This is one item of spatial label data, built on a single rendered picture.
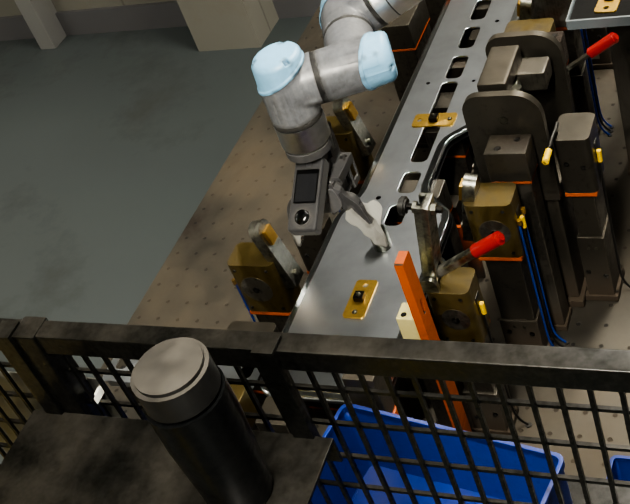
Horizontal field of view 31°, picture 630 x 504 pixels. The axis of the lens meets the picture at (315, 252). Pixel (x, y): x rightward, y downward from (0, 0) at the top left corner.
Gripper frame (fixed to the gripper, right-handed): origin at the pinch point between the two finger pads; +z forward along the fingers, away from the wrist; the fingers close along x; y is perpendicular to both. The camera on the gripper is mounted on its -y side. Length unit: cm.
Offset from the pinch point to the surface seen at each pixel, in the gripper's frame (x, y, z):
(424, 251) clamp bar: -14.8, -1.9, -1.8
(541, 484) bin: -39, -38, 3
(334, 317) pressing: 3.3, -4.1, 11.2
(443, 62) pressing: 3, 66, 10
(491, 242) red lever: -25.2, -1.1, -3.0
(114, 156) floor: 187, 164, 109
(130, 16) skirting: 223, 253, 100
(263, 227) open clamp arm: 16.3, 5.6, 0.3
